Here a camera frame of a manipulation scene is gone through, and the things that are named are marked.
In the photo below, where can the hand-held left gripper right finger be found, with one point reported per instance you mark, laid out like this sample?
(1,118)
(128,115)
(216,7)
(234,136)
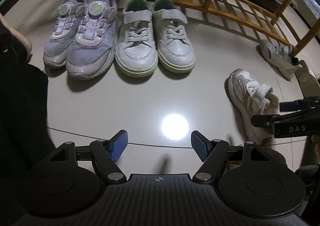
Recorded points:
(199,146)

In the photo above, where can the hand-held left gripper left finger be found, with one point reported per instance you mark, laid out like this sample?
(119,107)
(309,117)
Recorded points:
(119,146)

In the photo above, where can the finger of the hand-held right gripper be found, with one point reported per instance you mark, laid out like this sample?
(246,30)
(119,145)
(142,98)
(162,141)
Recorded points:
(262,121)
(290,106)

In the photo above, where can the white mesh sneaker tan sole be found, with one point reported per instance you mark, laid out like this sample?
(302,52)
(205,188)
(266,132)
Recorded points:
(242,91)

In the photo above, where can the purple dial sneaker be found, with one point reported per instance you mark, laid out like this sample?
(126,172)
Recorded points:
(87,61)
(55,51)

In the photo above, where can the white sneaker green sole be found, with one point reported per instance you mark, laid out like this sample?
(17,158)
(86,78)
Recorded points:
(135,56)
(175,51)

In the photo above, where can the person's right hand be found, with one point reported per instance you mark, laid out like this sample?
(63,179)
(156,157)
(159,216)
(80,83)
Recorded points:
(317,146)

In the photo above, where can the person's right leg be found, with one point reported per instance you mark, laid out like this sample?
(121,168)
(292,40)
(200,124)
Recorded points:
(310,183)

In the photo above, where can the person's leg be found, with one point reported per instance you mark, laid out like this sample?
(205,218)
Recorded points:
(22,121)
(310,183)

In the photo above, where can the person's left leg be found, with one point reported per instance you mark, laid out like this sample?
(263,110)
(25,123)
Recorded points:
(22,121)

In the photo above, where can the person's left slipper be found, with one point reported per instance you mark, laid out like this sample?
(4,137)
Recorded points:
(17,38)

